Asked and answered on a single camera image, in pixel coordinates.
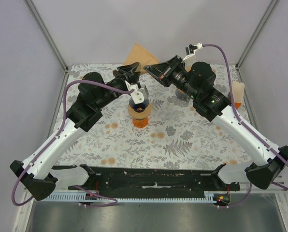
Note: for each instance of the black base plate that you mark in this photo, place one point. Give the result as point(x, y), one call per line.
point(109, 181)

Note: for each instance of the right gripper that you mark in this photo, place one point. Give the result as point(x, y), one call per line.
point(163, 72)

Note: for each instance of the blue cable duct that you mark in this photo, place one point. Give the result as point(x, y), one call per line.
point(144, 196)

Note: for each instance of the orange glass dripper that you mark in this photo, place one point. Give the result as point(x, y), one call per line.
point(140, 123)

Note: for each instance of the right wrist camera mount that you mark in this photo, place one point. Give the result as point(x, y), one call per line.
point(191, 52)

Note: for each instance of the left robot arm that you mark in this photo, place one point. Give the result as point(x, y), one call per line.
point(83, 101)

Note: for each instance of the orange coffee filter box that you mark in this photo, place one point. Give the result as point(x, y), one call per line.
point(238, 89)

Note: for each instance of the glass coffee server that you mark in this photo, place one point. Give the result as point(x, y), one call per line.
point(181, 95)

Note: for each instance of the floral table mat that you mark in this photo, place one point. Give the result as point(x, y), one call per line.
point(176, 137)

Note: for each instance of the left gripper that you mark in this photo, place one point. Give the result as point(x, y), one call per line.
point(132, 77)

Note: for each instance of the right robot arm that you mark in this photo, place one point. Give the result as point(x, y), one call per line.
point(198, 83)

